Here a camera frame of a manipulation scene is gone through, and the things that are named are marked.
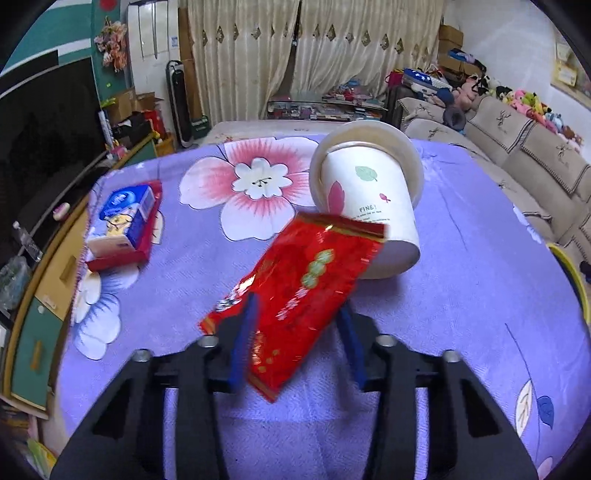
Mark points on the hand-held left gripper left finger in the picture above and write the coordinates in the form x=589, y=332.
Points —
x=242, y=341

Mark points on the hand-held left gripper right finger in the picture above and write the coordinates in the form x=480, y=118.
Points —
x=352, y=348

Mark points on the red foil snack packet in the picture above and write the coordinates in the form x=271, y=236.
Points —
x=300, y=286

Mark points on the yellow rimmed trash bin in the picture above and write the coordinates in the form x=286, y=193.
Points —
x=572, y=267

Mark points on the purple floral blanket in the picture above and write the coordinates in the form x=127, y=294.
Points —
x=461, y=300

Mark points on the flat red box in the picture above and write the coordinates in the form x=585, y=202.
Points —
x=152, y=230

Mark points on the white printed paper cup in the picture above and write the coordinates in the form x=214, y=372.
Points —
x=369, y=194

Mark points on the blue and white carton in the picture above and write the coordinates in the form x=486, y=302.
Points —
x=127, y=214

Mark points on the green and wood television cabinet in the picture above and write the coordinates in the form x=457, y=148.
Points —
x=41, y=332

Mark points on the white paper bowl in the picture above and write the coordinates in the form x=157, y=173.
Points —
x=369, y=131

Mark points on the clear plastic bottle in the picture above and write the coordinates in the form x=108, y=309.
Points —
x=27, y=240

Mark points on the glass table with books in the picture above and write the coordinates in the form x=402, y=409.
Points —
x=323, y=108

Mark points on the black tower fan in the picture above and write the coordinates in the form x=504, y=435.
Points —
x=179, y=106

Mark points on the dark grey neck pillow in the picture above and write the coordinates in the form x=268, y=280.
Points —
x=455, y=115

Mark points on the cardboard boxes beside television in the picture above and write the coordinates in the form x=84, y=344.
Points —
x=127, y=108

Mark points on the beige embroidered sofa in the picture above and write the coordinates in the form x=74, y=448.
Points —
x=521, y=134

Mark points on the blue star print bag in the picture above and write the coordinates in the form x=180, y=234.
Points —
x=422, y=78

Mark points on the black flat television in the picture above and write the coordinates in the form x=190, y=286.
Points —
x=41, y=138

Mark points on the cream patterned curtain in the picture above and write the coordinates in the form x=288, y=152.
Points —
x=240, y=55
x=369, y=41

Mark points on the row of plush toys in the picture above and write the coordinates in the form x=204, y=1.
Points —
x=526, y=101

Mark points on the stacked cardboard boxes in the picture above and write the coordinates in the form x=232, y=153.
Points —
x=450, y=39

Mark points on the artificial flower bouquet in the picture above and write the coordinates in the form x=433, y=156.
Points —
x=113, y=44

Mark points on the framed wall picture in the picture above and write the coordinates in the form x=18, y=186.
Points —
x=565, y=69

